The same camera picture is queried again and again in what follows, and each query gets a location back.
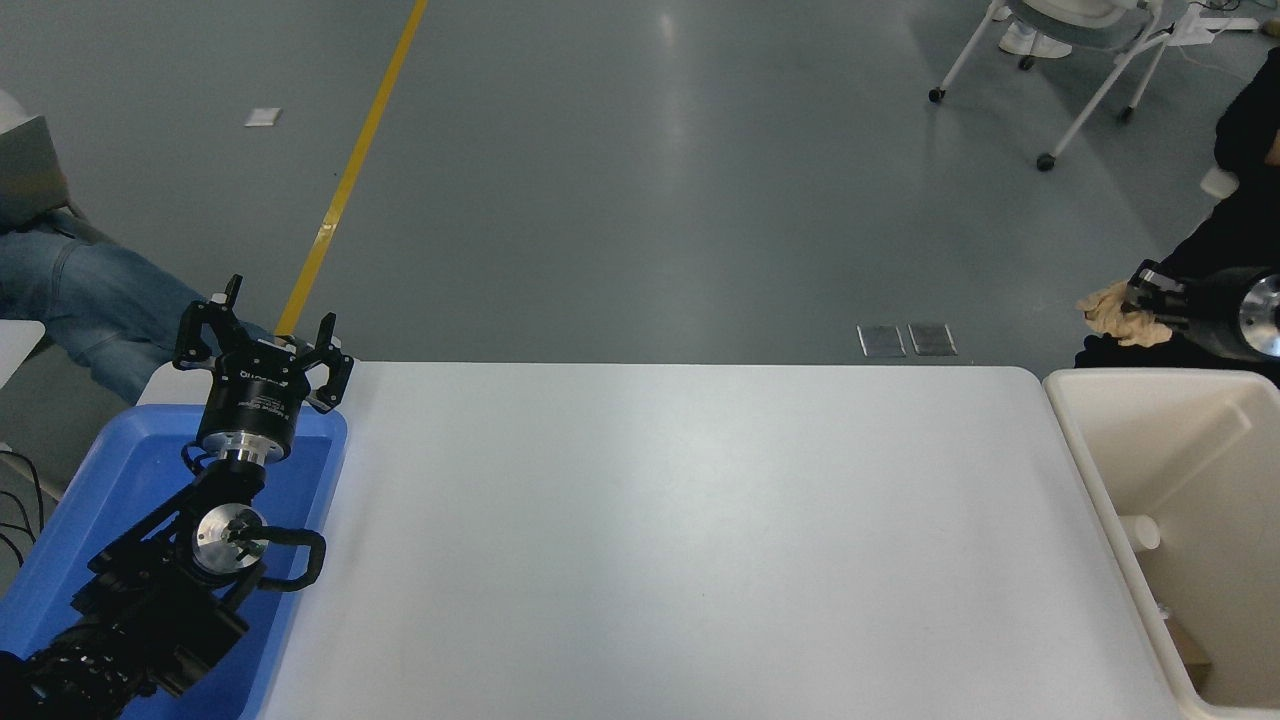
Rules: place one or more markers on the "blue plastic tray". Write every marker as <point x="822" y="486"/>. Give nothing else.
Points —
<point x="110" y="470"/>

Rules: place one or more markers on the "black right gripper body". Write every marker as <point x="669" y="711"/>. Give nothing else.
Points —
<point x="1215" y="310"/>

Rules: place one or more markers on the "white wheeled chair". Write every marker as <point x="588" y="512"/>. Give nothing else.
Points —
<point x="1095" y="90"/>

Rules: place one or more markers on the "large pale plastic bin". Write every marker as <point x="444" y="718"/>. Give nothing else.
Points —
<point x="1200" y="450"/>

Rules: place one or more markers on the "tan paper ball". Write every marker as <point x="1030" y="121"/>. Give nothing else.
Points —
<point x="1112" y="312"/>

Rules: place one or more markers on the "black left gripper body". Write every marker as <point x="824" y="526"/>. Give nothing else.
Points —
<point x="250" y="400"/>

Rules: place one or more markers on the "metal floor plate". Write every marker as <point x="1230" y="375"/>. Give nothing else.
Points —
<point x="880" y="340"/>
<point x="932" y="339"/>

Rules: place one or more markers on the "white side table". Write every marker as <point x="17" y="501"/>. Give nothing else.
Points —
<point x="18" y="350"/>

